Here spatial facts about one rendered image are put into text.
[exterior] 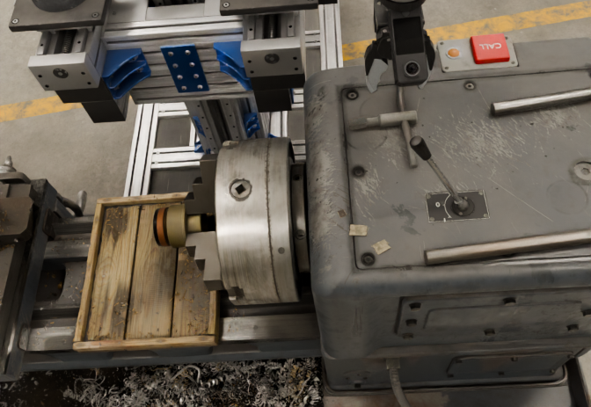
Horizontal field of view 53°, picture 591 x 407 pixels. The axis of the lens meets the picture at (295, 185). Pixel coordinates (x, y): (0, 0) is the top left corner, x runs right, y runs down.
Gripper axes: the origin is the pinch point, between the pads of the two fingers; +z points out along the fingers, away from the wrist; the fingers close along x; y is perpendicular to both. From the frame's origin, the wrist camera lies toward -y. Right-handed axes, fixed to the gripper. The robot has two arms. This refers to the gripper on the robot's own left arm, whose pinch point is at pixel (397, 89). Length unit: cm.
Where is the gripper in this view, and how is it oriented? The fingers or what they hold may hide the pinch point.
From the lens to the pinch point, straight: 102.5
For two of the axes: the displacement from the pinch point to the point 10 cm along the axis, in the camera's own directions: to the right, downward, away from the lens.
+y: -0.3, -8.6, 5.1
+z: 0.9, 5.0, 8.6
